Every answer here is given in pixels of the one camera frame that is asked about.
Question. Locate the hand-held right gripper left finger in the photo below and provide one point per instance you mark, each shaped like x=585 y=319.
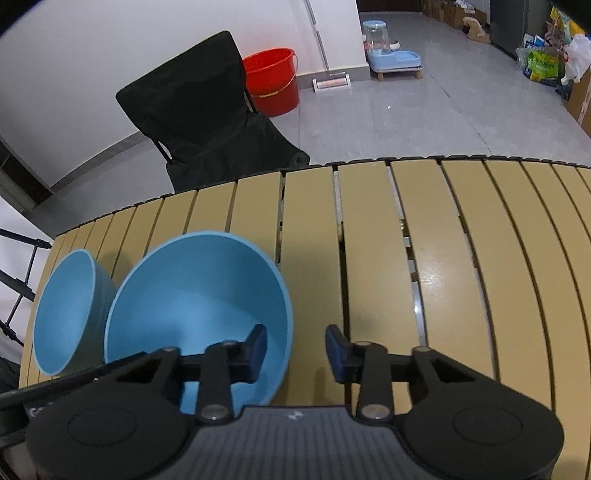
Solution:
x=259 y=350

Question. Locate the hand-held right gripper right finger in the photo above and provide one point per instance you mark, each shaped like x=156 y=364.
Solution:
x=334 y=355

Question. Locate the blue bowl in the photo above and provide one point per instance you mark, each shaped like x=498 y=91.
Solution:
x=194 y=295
x=62 y=314

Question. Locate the black metal stand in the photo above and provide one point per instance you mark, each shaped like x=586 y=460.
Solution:
x=27 y=277

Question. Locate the black folding chair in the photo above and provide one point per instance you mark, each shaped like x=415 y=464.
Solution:
x=203 y=115

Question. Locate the white flat mop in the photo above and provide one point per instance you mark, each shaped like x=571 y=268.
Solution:
x=332 y=84

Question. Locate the red plastic bucket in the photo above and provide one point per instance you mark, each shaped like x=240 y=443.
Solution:
x=272 y=78

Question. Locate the blue pet feeder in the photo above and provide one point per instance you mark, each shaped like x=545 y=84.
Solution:
x=392 y=60

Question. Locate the large cardboard box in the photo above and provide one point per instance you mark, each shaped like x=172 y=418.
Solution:
x=582 y=104

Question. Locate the green bag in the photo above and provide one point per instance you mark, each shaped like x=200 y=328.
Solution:
x=544 y=67

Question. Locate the small open cardboard box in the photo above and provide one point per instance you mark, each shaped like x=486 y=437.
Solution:
x=450 y=11

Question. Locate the dark grey cabinet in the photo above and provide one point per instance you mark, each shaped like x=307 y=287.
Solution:
x=512 y=23

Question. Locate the white plastic bag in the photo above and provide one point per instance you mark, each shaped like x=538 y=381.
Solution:
x=577 y=57

